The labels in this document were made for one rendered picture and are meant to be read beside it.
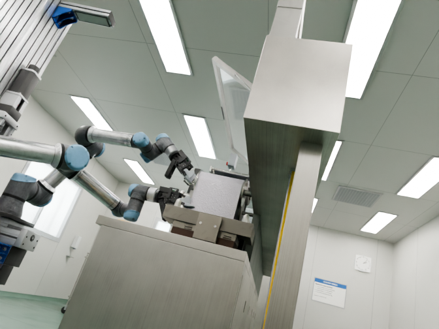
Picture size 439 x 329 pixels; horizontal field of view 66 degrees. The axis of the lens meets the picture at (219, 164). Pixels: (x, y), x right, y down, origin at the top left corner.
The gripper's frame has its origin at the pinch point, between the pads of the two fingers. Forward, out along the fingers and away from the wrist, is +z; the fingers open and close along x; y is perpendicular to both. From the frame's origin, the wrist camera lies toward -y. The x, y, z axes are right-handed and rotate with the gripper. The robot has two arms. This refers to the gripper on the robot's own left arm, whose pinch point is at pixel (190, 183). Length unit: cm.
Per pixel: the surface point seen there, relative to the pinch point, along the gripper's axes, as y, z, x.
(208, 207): -0.4, 19.1, -5.2
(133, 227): -32.0, 16.2, -30.9
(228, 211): 6.8, 27.1, -5.2
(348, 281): 169, 111, 551
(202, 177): 6.9, 3.5, -5.0
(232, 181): 18.1, 14.8, -4.4
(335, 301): 124, 122, 550
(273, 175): 22, 41, -54
